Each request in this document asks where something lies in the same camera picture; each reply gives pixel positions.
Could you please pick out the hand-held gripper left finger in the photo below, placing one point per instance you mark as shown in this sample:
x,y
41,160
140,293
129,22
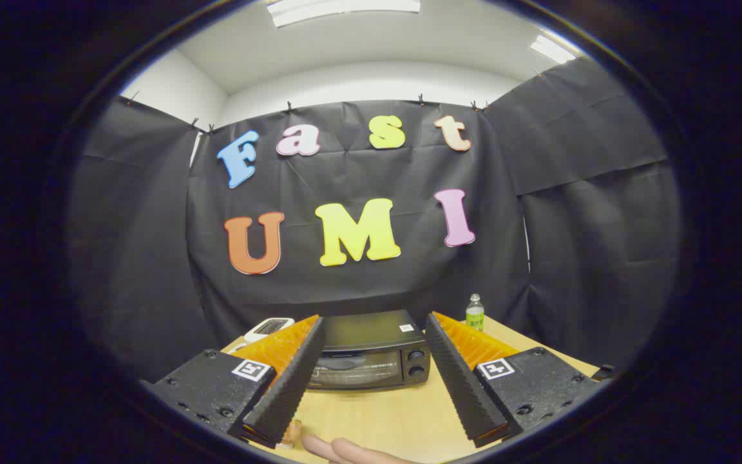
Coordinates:
x,y
294,380

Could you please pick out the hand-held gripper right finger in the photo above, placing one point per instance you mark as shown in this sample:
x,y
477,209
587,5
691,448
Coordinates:
x,y
455,380

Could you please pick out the black toaster oven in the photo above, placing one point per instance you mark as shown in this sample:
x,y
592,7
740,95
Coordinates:
x,y
371,332

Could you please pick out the white toaster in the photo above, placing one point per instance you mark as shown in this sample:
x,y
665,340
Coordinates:
x,y
268,327

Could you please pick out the small white dish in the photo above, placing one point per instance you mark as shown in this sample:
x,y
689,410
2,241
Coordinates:
x,y
237,348

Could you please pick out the green label bottle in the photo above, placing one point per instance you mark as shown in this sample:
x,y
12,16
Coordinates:
x,y
475,316

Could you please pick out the long ceiling light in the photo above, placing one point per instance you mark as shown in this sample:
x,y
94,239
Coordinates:
x,y
339,9

